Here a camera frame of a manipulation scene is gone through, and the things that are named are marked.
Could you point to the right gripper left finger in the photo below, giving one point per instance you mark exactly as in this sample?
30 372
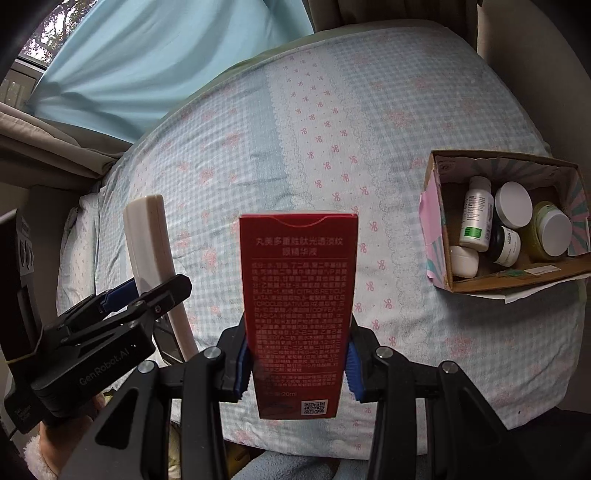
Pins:
237 362

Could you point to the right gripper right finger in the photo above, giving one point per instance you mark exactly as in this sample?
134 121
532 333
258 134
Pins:
364 377

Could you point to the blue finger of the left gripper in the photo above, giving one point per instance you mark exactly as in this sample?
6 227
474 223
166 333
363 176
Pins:
118 297
154 303

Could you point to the white air conditioner remote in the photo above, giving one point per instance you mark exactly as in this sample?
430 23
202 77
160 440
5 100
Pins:
151 262

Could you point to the red cosmetic box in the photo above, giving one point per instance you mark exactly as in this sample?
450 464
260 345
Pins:
298 280

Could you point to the white earbuds case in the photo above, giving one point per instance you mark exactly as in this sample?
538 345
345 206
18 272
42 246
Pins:
464 261

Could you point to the white supplement bottle green label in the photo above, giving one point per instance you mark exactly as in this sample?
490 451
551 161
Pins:
476 225

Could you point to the black silver cream jar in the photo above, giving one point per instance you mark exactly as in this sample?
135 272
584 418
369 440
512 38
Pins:
504 246

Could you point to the green jar white lid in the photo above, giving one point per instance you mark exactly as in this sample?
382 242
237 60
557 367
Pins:
513 205

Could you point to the pale green cream jar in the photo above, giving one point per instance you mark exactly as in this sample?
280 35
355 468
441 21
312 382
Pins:
551 231

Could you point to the person left hand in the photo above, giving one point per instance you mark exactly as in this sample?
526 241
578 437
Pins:
48 452

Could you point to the beige curtain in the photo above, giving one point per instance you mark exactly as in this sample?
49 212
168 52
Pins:
30 141

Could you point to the cardboard box pink flaps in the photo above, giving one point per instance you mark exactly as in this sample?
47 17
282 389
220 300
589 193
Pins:
546 179

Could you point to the light blue curtain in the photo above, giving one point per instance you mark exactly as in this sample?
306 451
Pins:
130 62

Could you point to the blue checkered floral bedsheet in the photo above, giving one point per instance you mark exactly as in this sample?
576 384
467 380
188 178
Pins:
347 122

